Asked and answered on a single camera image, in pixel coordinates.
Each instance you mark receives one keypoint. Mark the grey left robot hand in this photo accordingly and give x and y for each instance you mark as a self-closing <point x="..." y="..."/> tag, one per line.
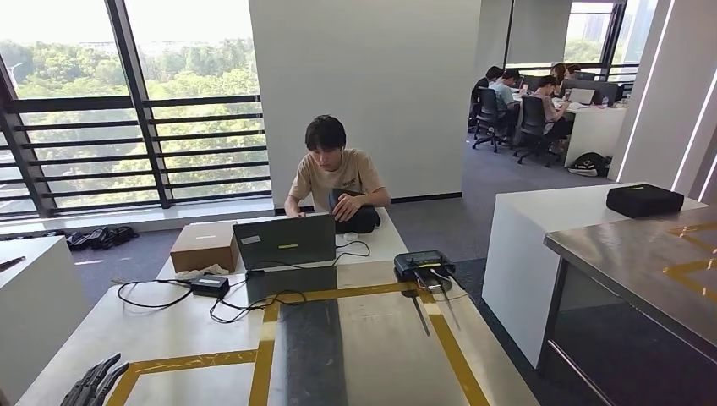
<point x="92" y="384"/>

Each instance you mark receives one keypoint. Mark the dark flat metal part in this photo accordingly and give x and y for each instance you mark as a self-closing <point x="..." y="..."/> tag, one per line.
<point x="11" y="264"/>

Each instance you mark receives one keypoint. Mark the steel workbench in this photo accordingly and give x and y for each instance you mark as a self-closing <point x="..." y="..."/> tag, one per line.
<point x="392" y="358"/>

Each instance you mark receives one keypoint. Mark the white desk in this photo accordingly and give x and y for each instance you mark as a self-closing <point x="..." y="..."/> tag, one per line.
<point x="386" y="246"/>
<point x="594" y="137"/>
<point x="515" y="280"/>
<point x="39" y="314"/>

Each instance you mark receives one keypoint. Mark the black gear pile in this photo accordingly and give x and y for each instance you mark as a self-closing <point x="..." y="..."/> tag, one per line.
<point x="103" y="238"/>

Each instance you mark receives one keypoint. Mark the black power adapter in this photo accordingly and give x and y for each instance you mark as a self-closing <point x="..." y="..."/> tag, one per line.
<point x="210" y="286"/>

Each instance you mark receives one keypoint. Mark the white cloth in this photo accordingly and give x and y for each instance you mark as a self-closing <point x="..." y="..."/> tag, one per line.
<point x="201" y="273"/>

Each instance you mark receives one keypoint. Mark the cardboard box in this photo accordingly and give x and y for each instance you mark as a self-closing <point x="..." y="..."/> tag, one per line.
<point x="204" y="246"/>

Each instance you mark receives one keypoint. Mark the grey laptop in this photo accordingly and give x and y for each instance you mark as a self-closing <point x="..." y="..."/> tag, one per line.
<point x="285" y="241"/>

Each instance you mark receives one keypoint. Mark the white mouse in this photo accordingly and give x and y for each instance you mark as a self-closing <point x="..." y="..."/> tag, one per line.
<point x="350" y="236"/>

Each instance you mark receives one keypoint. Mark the black window railing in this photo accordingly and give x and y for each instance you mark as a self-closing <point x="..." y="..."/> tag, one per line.
<point x="196" y="102"/>

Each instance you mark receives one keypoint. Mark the black bag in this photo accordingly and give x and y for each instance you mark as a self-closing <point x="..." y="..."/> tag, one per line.
<point x="361" y="218"/>

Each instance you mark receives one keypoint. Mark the person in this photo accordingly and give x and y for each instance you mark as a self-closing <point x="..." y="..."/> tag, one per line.
<point x="336" y="173"/>
<point x="504" y="89"/>
<point x="484" y="84"/>
<point x="560" y="71"/>
<point x="546" y="103"/>

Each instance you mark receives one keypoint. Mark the black antenna device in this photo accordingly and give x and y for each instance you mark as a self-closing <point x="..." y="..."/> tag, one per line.
<point x="423" y="263"/>

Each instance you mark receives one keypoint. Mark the black office chair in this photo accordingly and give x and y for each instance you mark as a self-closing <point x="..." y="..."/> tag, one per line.
<point x="488" y="115"/>
<point x="532" y="126"/>

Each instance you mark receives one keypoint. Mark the steel table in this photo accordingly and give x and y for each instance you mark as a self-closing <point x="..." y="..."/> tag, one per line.
<point x="616" y="252"/>

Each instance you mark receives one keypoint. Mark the black backpack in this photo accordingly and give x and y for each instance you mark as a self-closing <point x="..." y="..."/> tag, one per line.
<point x="588" y="165"/>

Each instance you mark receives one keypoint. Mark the black carrying case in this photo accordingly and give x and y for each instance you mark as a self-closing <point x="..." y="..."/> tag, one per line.
<point x="644" y="200"/>

